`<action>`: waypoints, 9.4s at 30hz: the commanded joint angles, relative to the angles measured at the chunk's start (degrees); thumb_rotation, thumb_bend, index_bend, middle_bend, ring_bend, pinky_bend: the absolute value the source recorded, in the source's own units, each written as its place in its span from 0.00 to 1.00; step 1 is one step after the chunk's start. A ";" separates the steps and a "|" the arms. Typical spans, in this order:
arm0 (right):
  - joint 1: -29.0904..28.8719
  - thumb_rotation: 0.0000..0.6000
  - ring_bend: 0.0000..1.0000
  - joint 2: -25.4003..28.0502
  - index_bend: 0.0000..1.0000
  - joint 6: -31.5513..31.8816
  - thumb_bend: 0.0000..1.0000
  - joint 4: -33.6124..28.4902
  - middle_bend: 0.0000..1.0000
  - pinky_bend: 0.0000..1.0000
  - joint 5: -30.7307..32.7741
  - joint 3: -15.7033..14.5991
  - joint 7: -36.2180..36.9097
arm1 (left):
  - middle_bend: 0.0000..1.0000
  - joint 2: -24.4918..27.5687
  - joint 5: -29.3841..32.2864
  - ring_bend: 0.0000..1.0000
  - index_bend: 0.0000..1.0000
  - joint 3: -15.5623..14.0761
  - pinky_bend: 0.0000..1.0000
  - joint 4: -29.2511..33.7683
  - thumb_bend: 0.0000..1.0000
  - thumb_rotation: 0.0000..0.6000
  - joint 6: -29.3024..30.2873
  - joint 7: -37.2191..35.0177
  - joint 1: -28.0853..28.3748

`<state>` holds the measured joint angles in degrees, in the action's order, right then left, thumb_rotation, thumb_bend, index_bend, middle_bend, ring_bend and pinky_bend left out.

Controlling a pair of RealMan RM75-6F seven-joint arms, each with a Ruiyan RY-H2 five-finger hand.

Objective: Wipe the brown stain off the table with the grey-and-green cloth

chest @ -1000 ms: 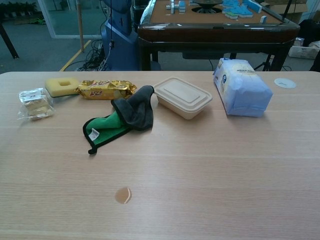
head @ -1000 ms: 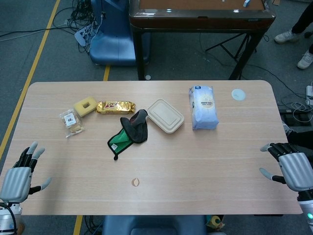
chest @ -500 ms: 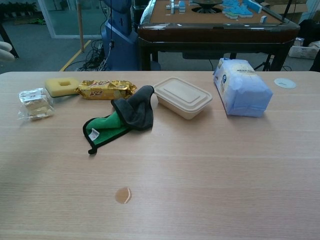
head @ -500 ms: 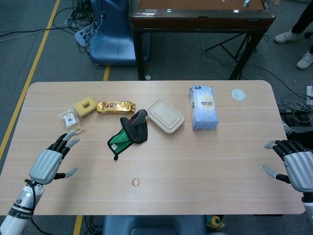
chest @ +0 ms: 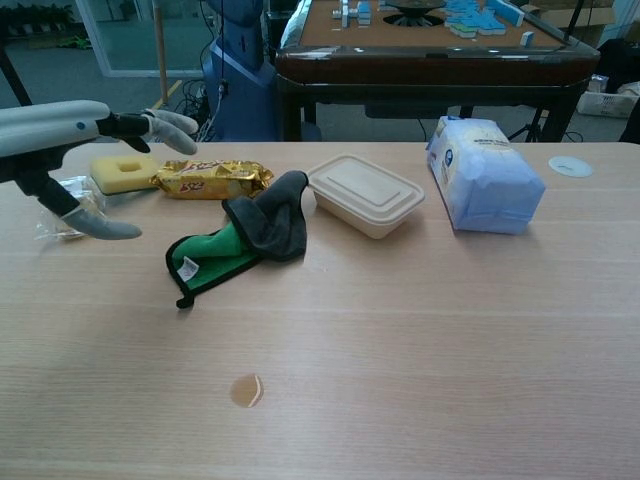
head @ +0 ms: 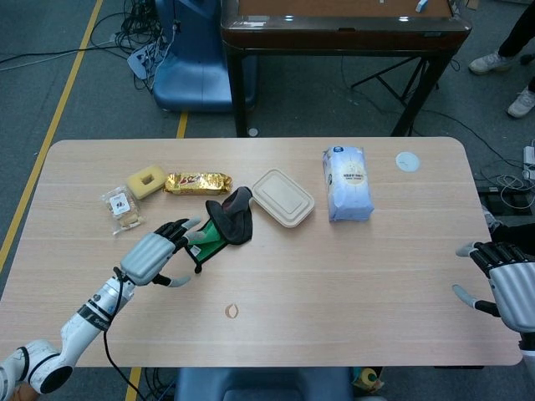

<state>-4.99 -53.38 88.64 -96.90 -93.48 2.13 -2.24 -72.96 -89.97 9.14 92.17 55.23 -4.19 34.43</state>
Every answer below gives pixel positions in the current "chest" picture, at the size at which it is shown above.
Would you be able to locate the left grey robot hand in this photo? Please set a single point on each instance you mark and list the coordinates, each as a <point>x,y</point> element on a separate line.
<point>45,125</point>

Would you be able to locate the green and black cloth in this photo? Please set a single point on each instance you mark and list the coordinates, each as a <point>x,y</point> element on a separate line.
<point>280,220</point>

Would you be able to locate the black table leg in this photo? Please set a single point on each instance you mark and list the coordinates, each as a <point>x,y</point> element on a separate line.
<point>15,82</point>

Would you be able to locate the yellow sponge with hole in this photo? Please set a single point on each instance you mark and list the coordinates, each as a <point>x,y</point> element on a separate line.
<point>107,175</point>

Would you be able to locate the clear bag of cookies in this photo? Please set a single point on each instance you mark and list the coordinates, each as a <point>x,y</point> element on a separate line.
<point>90,192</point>

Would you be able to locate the wooden pole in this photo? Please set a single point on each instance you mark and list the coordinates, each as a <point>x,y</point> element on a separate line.
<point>161,50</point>

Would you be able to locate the gold biscuit packet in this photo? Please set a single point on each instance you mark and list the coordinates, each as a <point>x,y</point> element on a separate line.
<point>200,182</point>

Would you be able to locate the blue machine base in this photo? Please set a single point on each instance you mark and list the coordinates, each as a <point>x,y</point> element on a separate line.
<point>240,90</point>

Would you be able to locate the beige lidded lunch box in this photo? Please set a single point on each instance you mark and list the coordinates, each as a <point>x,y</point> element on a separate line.
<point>360,190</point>

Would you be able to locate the stack of blue mahjong tiles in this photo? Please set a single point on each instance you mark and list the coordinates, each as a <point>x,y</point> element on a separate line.
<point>356,12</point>

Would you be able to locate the dark brown mahjong table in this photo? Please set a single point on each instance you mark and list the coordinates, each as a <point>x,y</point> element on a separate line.
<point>425,65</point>

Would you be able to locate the black mahjong table centre dome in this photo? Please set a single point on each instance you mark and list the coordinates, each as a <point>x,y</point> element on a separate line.
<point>414,10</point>

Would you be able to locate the pile of blue mahjong tiles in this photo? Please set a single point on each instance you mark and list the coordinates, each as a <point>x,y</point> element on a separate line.
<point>475,20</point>

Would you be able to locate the blue white tissue pack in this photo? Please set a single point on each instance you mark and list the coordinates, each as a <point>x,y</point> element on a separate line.
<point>485,175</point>

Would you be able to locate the black tripod stand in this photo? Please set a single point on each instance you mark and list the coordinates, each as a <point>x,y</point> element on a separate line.
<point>530,127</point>

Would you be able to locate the single blue white mahjong tile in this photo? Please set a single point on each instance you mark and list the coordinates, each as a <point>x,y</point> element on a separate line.
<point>527,38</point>

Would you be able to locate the cardboard box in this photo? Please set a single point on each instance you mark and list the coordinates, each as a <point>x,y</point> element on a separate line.
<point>590,17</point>

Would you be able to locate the white plastic basket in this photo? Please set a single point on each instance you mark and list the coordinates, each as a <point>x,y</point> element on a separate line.
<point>607,104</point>

